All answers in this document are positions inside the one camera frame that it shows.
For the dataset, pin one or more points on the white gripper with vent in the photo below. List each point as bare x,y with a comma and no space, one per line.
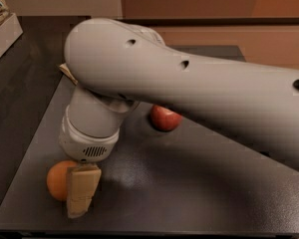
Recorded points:
85,145

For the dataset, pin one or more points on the orange fruit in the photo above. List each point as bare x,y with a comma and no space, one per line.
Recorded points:
56,179

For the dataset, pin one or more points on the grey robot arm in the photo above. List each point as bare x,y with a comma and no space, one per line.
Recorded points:
119,65

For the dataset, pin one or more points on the brown chip bag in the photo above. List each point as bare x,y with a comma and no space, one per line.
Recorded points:
65,70

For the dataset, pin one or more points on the red apple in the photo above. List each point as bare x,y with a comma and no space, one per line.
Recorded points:
164,119

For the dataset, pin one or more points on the white box at left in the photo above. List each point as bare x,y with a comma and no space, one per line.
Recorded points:
10,31

